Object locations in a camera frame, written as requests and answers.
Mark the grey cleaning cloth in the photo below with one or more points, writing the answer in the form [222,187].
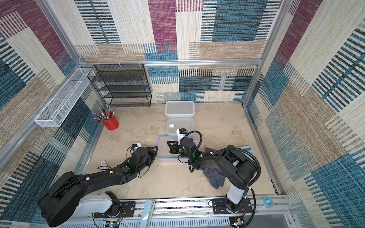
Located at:
[215,176]

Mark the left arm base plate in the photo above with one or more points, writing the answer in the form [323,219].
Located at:
[128,207]

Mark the clear far lunch box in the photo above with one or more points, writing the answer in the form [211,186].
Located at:
[180,109]

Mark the pens in red cup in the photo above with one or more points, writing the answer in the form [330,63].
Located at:
[104,115]

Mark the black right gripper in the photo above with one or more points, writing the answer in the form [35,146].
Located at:
[174,146]

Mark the red pencil cup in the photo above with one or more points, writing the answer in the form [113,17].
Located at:
[112,123]

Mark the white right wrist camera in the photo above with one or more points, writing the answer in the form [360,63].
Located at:
[181,134]

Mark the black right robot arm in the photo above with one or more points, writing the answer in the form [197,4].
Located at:
[237,165]

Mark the green-rimmed lunch box lid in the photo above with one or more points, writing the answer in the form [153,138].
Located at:
[173,124]

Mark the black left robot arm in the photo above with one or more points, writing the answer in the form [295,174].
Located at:
[61,199]

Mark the small red white card box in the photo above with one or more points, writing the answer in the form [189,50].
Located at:
[103,165]

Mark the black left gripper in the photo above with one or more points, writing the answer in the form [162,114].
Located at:
[154,156]

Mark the aluminium front rail frame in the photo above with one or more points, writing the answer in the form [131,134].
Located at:
[195,213]

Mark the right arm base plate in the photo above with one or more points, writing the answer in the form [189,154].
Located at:
[225,206]

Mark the blue tape roll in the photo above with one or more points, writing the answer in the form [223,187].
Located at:
[267,202]

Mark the light blue calculator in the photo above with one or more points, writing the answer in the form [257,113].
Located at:
[248,149]

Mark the blue-rimmed clear lunch box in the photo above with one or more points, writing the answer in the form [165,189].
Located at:
[163,153]

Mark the black mesh shelf rack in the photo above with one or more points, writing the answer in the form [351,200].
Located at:
[121,85]

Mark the white wire wall basket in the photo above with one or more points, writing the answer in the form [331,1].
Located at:
[58,108]

